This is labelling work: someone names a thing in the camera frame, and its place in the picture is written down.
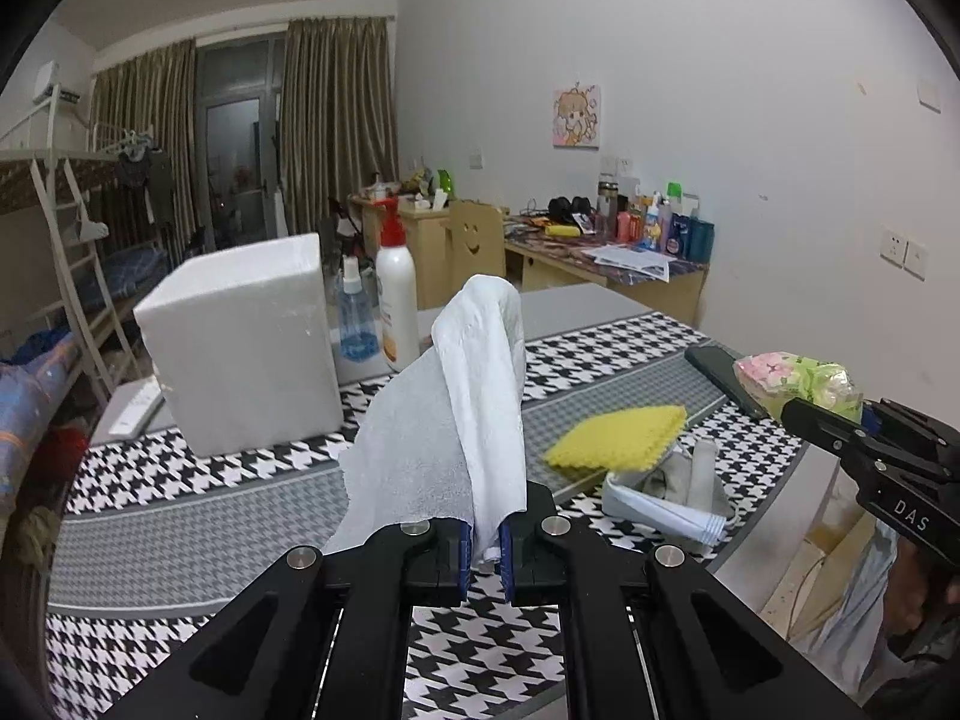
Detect printed papers on desk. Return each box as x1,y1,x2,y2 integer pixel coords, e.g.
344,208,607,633
584,245,672,283

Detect white tube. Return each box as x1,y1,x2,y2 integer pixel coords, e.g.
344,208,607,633
686,439,718,512

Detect white lotion pump bottle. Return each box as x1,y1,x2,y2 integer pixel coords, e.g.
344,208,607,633
374,197,420,372

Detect white metal bunk bed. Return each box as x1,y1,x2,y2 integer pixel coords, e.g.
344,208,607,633
2,98,167,406

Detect light blue face mask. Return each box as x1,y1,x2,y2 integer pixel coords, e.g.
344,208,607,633
602,472,736,546

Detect white paper towel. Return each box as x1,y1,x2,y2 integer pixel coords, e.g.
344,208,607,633
322,275,527,562

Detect blue plaid quilt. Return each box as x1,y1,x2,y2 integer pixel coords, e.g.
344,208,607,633
0,333,78,523

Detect grey sock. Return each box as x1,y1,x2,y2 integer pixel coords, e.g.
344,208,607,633
638,450,734,518

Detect wooden smiley chair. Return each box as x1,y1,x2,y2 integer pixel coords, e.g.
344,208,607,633
448,200,506,291

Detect white styrofoam box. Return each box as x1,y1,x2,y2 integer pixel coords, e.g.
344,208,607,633
133,232,343,457

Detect right brown curtain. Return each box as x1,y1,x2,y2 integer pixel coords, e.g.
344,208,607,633
280,16,398,234

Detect dark blue bottle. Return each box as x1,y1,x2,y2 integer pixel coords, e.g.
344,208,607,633
665,215,716,265

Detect person's right hand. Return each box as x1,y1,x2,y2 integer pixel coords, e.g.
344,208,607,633
882,538,940,661

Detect wall power sockets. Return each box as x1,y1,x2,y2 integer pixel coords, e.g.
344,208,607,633
878,227,929,281

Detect white air conditioner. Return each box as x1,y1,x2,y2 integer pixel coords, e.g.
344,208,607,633
32,60,82,104

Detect light wooden desk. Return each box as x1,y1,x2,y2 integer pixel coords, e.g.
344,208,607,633
398,200,708,327

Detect left brown curtain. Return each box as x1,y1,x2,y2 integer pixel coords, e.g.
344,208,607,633
89,40,199,257

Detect anime girl poster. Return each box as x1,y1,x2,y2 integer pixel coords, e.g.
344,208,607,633
551,83,601,149

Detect white remote control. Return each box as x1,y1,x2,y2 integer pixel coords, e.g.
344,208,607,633
107,377,163,439

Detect yellow bristly sponge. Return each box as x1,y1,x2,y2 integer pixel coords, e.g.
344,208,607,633
544,405,686,472

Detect brown curtain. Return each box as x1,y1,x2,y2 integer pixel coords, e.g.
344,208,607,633
280,16,398,234
89,40,199,257

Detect glass balcony door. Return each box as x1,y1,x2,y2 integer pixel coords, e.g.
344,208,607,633
195,32,285,250

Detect green pink plush packet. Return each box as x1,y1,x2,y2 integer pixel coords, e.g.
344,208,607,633
732,351,862,422

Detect blue spray bottle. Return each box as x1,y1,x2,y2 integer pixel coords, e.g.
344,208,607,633
338,255,379,362

